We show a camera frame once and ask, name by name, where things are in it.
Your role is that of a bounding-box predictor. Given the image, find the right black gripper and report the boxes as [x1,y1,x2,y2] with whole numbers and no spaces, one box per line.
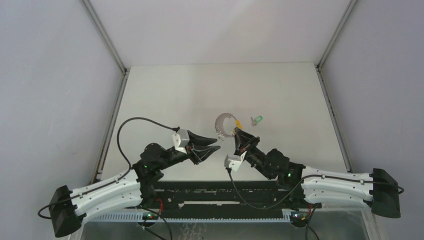
[234,128,273,181]

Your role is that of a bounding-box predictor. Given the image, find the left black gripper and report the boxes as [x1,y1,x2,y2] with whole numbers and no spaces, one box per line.
[157,130,220,171]

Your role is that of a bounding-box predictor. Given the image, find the key with green tag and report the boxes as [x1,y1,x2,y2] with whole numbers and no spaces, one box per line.
[250,115,263,127]

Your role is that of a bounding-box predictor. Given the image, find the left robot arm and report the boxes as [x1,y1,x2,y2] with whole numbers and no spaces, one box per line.
[48,129,221,238]

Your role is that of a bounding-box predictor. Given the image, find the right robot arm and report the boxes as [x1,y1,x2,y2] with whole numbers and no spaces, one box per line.
[233,127,404,219]

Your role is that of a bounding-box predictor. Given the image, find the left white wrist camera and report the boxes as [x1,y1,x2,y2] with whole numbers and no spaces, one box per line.
[171,129,190,154]

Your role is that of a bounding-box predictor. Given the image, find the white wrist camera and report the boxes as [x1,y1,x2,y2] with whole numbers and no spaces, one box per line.
[224,152,246,172]
[171,129,190,154]

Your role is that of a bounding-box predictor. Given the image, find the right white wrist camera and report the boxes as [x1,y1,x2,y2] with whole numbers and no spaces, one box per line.
[224,152,246,172]

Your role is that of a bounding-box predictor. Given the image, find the right black camera cable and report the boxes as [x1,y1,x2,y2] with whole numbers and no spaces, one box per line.
[225,167,406,211]

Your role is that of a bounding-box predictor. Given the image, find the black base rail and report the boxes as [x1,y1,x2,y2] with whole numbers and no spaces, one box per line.
[141,181,310,220]

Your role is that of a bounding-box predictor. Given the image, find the right aluminium frame post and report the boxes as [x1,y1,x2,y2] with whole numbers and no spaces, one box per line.
[315,0,360,173]

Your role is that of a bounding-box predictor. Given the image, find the aluminium frame post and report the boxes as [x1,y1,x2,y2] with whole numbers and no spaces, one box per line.
[315,0,360,173]
[80,0,128,183]

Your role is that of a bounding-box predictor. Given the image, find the left aluminium frame post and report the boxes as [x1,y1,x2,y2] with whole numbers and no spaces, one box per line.
[80,0,128,183]

